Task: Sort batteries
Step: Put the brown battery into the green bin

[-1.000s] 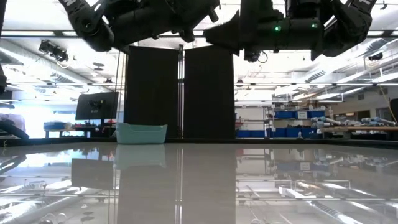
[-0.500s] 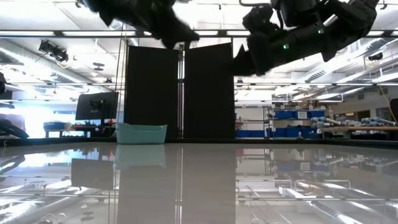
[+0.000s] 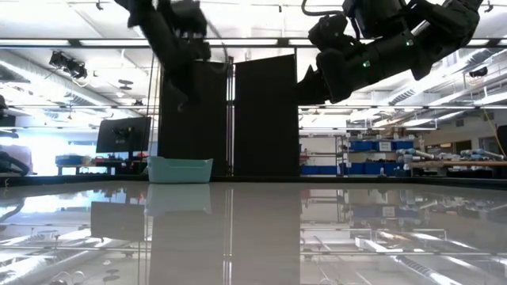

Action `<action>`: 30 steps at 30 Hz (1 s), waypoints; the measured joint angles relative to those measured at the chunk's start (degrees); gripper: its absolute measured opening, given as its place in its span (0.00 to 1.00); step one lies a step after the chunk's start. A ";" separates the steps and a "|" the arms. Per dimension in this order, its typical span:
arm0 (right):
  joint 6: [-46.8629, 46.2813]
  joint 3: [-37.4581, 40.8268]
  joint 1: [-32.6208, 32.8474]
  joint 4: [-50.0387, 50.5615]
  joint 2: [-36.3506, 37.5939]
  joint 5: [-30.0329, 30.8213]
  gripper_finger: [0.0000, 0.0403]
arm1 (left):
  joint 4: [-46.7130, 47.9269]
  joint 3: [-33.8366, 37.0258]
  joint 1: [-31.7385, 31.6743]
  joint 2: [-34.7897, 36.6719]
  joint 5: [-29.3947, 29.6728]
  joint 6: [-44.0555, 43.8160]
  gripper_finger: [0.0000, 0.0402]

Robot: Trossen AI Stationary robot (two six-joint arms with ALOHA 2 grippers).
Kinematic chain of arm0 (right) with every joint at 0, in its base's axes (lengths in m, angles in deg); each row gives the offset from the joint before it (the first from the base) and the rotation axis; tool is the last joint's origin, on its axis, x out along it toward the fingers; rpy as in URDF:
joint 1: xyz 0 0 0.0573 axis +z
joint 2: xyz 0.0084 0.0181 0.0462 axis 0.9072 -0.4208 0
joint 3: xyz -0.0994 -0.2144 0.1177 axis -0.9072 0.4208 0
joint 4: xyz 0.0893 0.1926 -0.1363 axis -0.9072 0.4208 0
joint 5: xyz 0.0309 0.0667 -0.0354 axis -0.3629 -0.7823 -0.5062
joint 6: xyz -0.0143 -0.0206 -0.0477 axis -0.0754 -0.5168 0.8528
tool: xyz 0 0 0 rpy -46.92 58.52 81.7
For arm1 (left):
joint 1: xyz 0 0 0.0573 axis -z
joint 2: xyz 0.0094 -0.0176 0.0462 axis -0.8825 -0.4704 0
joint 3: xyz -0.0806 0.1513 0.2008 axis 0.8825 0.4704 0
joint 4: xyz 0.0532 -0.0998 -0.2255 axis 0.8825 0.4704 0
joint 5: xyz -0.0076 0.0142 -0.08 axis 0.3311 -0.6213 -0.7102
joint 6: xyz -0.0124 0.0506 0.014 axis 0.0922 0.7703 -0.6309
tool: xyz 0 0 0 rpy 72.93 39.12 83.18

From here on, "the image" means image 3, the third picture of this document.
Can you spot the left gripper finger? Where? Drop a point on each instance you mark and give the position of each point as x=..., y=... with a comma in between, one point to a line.
x=181, y=91

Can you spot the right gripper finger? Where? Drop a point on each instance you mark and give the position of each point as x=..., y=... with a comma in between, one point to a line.
x=315, y=101
x=313, y=85

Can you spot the grey background robot arm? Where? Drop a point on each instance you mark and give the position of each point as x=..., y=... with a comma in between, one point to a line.
x=481, y=153
x=412, y=152

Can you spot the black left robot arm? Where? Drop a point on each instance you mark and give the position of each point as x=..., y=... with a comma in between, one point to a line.
x=152, y=23

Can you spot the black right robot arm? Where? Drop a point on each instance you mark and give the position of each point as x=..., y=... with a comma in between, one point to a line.
x=435, y=31

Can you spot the black partition panel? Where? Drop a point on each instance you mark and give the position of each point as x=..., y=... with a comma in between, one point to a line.
x=265, y=118
x=198, y=118

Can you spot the metal shelf rack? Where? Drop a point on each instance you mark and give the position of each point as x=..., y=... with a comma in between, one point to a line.
x=340, y=158

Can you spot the blue storage bin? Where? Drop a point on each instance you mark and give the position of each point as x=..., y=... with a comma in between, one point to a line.
x=368, y=169
x=317, y=170
x=362, y=146
x=403, y=145

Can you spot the black background monitor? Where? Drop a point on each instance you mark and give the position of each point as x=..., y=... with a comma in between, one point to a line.
x=123, y=134

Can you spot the teal plastic bin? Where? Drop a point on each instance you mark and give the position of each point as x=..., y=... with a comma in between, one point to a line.
x=180, y=172

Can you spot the dark background desk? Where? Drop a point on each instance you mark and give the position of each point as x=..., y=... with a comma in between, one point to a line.
x=99, y=163

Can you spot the blue box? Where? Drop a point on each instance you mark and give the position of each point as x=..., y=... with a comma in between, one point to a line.
x=69, y=160

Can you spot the black ceiling fixture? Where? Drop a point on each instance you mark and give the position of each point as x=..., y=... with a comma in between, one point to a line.
x=478, y=72

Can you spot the wooden background table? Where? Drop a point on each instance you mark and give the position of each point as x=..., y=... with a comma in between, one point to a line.
x=455, y=163

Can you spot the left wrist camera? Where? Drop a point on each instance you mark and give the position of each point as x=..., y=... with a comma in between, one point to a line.
x=188, y=17

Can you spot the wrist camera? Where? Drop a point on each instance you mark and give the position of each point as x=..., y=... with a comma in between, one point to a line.
x=330, y=33
x=188, y=17

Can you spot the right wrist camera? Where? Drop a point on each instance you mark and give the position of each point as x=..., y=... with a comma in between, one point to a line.
x=330, y=33

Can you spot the overhead frame rail with lights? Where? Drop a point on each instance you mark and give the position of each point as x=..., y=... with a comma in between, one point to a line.
x=283, y=42

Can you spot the black rail mounted camera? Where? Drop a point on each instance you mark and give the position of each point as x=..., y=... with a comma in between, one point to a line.
x=67, y=63

